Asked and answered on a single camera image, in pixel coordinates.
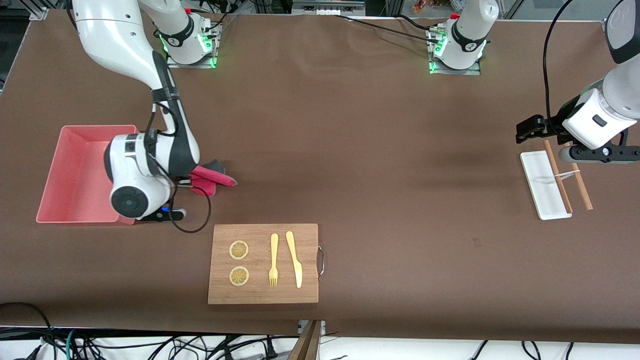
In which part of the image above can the pink and grey cloth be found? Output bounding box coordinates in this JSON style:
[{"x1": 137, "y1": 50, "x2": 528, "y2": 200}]
[{"x1": 189, "y1": 159, "x2": 239, "y2": 197}]

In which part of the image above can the white rectangular tray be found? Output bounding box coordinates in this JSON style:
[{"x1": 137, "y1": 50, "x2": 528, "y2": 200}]
[{"x1": 520, "y1": 150, "x2": 573, "y2": 221}]

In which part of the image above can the grey power strip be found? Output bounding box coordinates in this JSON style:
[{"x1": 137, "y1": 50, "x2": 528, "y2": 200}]
[{"x1": 291, "y1": 0, "x2": 367, "y2": 16}]

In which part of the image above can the yellow knife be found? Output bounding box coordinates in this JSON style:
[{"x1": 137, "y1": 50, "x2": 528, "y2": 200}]
[{"x1": 285, "y1": 230, "x2": 303, "y2": 289}]

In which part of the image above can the yellow fork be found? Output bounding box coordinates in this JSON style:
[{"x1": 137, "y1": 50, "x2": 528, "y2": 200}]
[{"x1": 268, "y1": 233, "x2": 279, "y2": 288}]

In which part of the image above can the wooden beam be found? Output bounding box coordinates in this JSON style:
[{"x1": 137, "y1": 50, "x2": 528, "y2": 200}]
[{"x1": 287, "y1": 320, "x2": 323, "y2": 360}]

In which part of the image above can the wooden cutting board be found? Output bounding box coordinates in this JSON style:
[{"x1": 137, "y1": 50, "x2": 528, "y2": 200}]
[{"x1": 207, "y1": 223, "x2": 319, "y2": 305}]

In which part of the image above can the pink plastic bin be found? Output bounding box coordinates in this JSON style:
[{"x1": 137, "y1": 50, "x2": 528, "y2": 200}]
[{"x1": 36, "y1": 125, "x2": 142, "y2": 226}]

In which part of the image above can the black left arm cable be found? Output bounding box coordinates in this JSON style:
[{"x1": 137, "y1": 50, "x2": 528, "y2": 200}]
[{"x1": 542, "y1": 0, "x2": 576, "y2": 132}]

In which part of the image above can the aluminium frame profile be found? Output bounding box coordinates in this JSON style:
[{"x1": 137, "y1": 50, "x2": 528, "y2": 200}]
[{"x1": 27, "y1": 0, "x2": 51, "y2": 21}]

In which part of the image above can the thick black cable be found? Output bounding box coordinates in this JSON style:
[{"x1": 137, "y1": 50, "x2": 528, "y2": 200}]
[{"x1": 0, "y1": 302, "x2": 56, "y2": 360}]

